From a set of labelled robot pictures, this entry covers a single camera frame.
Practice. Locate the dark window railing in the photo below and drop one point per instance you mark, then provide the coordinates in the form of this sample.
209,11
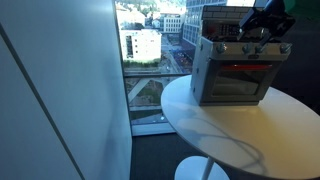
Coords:
153,75

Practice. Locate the white office building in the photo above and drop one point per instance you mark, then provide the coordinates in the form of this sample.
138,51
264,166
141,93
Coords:
141,45

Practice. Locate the teal-grey stove knob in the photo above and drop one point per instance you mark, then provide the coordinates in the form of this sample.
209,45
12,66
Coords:
285,48
247,48
260,49
220,48

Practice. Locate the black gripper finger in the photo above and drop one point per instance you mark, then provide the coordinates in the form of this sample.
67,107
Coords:
265,39

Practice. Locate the white table pedestal base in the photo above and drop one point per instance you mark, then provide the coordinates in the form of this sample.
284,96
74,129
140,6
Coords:
186,170

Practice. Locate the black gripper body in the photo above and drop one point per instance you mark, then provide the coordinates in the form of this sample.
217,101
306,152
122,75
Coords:
266,20

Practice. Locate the grey toy stove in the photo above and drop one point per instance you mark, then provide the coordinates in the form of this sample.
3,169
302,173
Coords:
233,76

